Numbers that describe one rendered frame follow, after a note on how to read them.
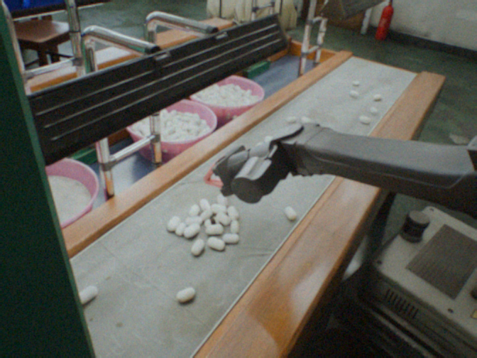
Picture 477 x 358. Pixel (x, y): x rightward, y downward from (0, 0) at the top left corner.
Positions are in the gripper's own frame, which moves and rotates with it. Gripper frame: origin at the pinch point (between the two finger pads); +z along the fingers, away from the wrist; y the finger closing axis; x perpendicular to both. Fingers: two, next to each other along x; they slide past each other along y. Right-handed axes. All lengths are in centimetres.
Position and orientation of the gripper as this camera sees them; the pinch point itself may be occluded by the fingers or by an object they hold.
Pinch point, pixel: (207, 180)
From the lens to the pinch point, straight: 81.5
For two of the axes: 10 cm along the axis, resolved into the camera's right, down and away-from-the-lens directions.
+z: -7.1, 2.4, 6.6
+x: 4.8, 8.5, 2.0
